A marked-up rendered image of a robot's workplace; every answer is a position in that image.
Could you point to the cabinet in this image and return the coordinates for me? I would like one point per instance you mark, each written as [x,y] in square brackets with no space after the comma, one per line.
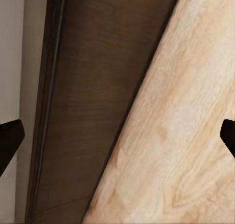
[83,62]

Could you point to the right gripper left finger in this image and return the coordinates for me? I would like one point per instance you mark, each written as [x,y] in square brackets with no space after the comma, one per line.
[11,136]

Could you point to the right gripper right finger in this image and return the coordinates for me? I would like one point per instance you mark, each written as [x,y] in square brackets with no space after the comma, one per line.
[227,134]

